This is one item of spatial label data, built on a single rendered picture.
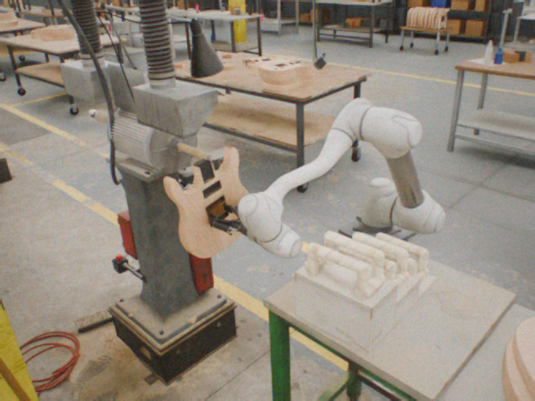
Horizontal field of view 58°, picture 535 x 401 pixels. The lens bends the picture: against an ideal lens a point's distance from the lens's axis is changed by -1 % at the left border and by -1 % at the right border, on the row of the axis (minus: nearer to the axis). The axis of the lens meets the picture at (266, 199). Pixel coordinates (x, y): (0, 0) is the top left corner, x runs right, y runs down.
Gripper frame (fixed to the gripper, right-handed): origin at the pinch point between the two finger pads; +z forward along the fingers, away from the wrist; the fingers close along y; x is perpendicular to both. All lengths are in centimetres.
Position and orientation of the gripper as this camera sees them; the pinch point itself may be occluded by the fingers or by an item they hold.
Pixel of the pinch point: (218, 211)
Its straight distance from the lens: 193.7
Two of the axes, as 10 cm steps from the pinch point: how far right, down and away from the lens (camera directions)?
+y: 6.8, -4.9, 5.4
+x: -1.6, -8.2, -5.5
